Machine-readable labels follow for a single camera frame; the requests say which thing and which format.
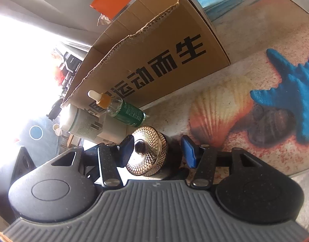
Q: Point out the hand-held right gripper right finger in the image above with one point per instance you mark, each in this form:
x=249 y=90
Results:
x=189 y=153

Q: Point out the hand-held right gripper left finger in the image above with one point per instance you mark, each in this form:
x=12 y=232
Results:
x=126 y=151

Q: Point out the black jar with gold lid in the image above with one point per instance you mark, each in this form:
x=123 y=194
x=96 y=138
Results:
x=152 y=151

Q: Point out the brown cardboard box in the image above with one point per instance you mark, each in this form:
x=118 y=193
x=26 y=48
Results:
x=157 y=42

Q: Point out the white charger plug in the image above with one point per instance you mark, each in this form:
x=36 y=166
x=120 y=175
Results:
x=111 y=131

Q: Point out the blue dotted cloth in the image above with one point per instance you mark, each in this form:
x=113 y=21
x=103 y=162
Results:
x=43 y=133

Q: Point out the glass dropper bottle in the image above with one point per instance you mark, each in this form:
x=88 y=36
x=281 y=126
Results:
x=126 y=111

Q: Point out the white pill bottle green label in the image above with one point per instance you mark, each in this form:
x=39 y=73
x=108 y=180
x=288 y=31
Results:
x=79 y=123

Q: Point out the black saddle seat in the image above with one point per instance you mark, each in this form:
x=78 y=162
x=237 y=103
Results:
x=53 y=109

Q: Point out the beach print table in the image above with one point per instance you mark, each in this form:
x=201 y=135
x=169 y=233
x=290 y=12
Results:
x=245 y=68

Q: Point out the crumpled plastic wrap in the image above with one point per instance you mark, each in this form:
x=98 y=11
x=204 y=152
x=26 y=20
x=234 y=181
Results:
x=103 y=19

